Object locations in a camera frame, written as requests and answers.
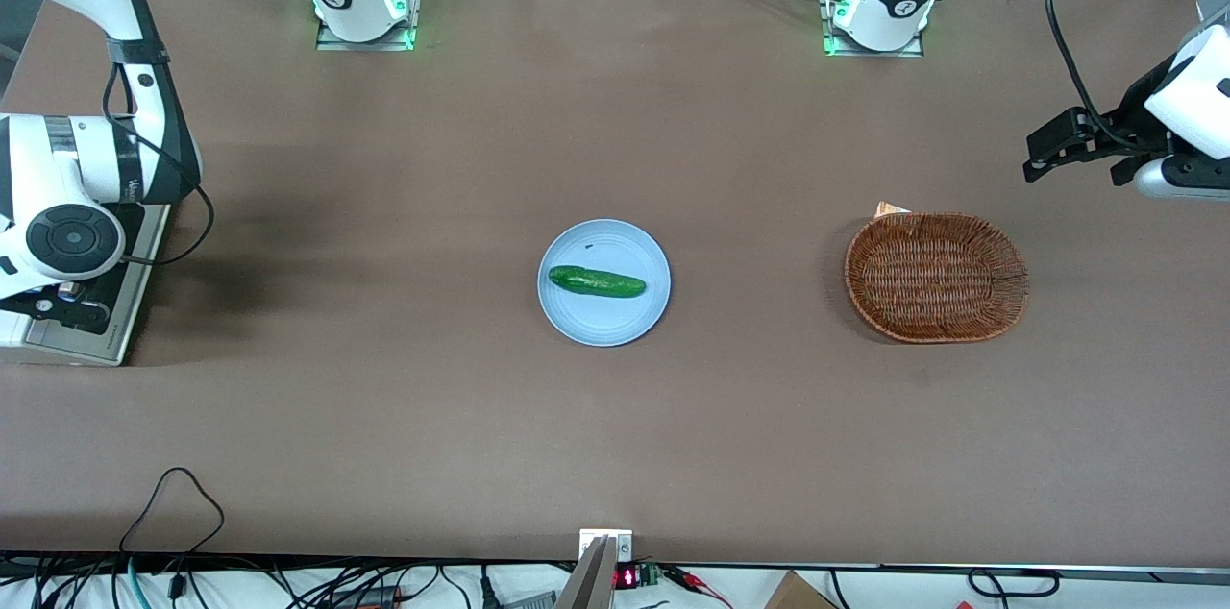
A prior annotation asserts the black looped table cable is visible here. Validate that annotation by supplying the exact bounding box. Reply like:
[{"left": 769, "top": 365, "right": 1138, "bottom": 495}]
[{"left": 119, "top": 467, "right": 226, "bottom": 560}]

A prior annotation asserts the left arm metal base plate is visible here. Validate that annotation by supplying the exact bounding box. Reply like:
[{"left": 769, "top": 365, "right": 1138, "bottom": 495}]
[{"left": 819, "top": 0, "right": 926, "bottom": 59}]

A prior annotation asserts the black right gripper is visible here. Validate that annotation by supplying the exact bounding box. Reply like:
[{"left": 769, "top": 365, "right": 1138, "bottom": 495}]
[{"left": 0, "top": 280, "right": 112, "bottom": 337}]

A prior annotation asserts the brown cardboard box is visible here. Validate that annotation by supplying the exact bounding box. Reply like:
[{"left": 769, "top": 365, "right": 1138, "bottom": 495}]
[{"left": 764, "top": 571, "right": 839, "bottom": 609}]

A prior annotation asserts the silver toaster oven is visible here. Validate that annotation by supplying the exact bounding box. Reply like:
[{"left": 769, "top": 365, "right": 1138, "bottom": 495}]
[{"left": 0, "top": 204, "right": 172, "bottom": 367}]

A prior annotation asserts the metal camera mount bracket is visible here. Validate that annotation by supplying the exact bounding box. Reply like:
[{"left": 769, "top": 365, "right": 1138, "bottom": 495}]
[{"left": 557, "top": 529, "right": 635, "bottom": 609}]

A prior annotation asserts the light blue round plate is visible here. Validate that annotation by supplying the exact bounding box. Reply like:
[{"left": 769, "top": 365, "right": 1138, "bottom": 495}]
[{"left": 537, "top": 219, "right": 672, "bottom": 347}]

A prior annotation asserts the brown oval wicker basket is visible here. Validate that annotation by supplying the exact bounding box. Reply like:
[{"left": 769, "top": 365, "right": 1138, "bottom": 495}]
[{"left": 844, "top": 211, "right": 1030, "bottom": 344}]

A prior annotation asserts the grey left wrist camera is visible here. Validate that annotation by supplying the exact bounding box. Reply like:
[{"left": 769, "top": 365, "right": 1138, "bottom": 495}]
[{"left": 1134, "top": 156, "right": 1230, "bottom": 203}]

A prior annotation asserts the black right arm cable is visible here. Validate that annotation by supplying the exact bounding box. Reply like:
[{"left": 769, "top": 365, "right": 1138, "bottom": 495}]
[{"left": 102, "top": 61, "right": 216, "bottom": 267}]

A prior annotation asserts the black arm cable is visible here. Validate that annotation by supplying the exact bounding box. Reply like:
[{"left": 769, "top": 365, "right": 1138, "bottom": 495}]
[
  {"left": 1044, "top": 0, "right": 1149, "bottom": 155},
  {"left": 102, "top": 61, "right": 216, "bottom": 267}
]

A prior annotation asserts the red alligator clip lead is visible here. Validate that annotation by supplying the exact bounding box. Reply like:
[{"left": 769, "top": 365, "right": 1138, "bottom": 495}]
[{"left": 663, "top": 565, "right": 733, "bottom": 609}]

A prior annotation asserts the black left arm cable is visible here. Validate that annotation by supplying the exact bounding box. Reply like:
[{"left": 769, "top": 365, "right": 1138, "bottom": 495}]
[{"left": 1044, "top": 0, "right": 1149, "bottom": 155}]

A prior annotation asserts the green cucumber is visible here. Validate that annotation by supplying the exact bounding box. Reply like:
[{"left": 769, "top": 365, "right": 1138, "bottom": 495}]
[{"left": 548, "top": 265, "right": 648, "bottom": 299}]

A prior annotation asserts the black coiled cable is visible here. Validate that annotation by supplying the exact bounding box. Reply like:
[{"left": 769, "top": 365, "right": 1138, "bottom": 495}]
[{"left": 966, "top": 568, "right": 1063, "bottom": 599}]

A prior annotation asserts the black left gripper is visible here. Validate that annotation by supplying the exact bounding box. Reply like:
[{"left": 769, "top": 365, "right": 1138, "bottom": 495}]
[{"left": 1022, "top": 53, "right": 1197, "bottom": 188}]

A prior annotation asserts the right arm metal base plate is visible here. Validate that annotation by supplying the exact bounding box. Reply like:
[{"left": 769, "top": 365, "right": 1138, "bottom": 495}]
[{"left": 315, "top": 0, "right": 426, "bottom": 52}]

